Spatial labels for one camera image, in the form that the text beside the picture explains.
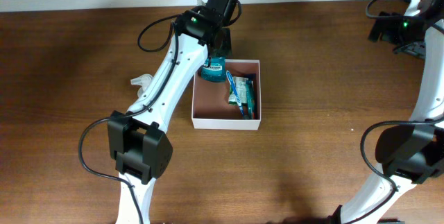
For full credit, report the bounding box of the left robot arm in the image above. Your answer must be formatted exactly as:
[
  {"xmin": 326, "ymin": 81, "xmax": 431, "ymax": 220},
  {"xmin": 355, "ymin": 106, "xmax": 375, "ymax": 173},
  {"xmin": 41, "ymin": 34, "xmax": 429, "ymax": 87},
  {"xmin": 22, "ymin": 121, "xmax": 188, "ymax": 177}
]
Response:
[{"xmin": 107, "ymin": 0, "xmax": 241, "ymax": 223}]

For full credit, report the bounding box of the white cardboard box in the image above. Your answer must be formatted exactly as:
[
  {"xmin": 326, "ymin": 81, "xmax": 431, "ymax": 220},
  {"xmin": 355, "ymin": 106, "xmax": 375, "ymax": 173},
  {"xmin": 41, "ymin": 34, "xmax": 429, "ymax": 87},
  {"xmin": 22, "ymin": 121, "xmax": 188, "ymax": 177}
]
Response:
[{"xmin": 191, "ymin": 59, "xmax": 262, "ymax": 130}]

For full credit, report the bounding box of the blue white toothbrush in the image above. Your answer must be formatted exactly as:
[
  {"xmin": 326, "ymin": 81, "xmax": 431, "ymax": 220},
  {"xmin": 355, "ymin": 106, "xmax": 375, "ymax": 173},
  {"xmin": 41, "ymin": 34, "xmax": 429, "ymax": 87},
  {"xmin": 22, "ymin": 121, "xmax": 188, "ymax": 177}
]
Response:
[{"xmin": 226, "ymin": 70, "xmax": 248, "ymax": 120}]

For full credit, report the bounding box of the clear pump soap bottle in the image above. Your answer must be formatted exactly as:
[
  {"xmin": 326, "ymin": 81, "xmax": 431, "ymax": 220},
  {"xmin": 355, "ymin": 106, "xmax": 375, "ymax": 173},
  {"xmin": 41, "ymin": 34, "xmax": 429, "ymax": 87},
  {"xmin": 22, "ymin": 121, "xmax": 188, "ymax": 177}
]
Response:
[{"xmin": 130, "ymin": 74, "xmax": 153, "ymax": 97}]

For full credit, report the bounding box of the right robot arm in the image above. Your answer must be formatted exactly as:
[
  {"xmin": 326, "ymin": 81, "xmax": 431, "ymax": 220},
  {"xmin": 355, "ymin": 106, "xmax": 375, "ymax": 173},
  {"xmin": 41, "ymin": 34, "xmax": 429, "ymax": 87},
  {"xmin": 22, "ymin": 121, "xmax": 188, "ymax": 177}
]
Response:
[{"xmin": 326, "ymin": 0, "xmax": 443, "ymax": 223}]

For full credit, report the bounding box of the blue mouthwash bottle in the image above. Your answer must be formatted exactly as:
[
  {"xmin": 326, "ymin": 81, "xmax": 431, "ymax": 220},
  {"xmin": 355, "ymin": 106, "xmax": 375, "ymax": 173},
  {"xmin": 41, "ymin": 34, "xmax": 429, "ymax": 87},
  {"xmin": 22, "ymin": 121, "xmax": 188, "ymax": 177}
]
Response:
[{"xmin": 200, "ymin": 56, "xmax": 226, "ymax": 83}]

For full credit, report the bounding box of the green white soap packet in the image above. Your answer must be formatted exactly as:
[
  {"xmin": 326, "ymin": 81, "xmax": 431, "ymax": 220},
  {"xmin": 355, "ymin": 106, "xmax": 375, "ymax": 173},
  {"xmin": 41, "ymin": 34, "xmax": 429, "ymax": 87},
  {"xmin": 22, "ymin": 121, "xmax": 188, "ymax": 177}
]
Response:
[{"xmin": 228, "ymin": 76, "xmax": 248, "ymax": 105}]

